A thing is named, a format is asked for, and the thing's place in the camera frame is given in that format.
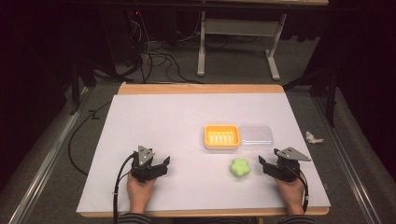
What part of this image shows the white metal desk frame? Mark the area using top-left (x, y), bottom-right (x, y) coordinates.
top-left (196, 9), bottom-right (288, 82)

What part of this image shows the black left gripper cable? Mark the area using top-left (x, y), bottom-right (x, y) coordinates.
top-left (111, 151), bottom-right (138, 224)

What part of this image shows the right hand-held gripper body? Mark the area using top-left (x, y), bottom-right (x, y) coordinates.
top-left (270, 147), bottom-right (312, 184)

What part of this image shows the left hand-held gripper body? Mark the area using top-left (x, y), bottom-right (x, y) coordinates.
top-left (130, 145), bottom-right (163, 184)

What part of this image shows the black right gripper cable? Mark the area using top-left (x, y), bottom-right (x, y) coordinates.
top-left (289, 167), bottom-right (310, 214)

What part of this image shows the person's left hand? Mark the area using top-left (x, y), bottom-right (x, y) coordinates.
top-left (126, 175), bottom-right (157, 216)

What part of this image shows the tangle of black floor cables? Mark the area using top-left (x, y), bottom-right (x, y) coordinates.
top-left (124, 10), bottom-right (206, 85)

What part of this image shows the metal floor rail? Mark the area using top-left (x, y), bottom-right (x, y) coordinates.
top-left (7, 86), bottom-right (93, 224)
top-left (312, 94), bottom-right (384, 224)

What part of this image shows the long black floor cable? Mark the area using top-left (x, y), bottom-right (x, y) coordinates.
top-left (67, 100), bottom-right (112, 177)

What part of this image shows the crumpled white paper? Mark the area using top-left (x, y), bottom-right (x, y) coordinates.
top-left (304, 131), bottom-right (325, 145)

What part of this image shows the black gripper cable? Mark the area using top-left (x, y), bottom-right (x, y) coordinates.
top-left (111, 151), bottom-right (138, 224)
top-left (289, 167), bottom-right (310, 214)

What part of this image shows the yellow soap dish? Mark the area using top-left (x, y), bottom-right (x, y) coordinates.
top-left (203, 124), bottom-right (242, 150)

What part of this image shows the clear plastic lid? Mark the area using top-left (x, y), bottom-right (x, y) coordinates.
top-left (238, 124), bottom-right (275, 149)

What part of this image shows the wooden table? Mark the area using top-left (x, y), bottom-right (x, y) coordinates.
top-left (79, 82), bottom-right (331, 218)

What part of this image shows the person's right hand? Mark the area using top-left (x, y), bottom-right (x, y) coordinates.
top-left (274, 176), bottom-right (306, 217)

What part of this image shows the white paper table cover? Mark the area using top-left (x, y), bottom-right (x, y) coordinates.
top-left (76, 92), bottom-right (332, 215)

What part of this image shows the green flower-shaped soap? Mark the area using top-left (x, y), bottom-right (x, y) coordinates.
top-left (229, 157), bottom-right (251, 179)

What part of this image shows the black stand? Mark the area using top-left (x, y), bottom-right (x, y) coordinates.
top-left (282, 66), bottom-right (341, 129)
top-left (66, 55), bottom-right (98, 117)

